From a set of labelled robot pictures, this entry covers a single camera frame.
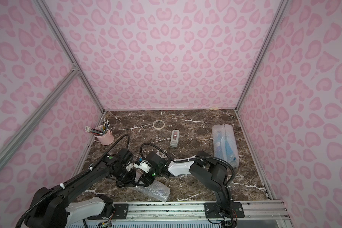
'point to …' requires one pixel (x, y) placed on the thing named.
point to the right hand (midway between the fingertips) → (142, 179)
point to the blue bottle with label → (229, 151)
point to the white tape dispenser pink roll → (175, 137)
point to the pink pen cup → (106, 139)
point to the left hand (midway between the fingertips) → (137, 183)
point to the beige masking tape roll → (158, 124)
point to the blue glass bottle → (219, 147)
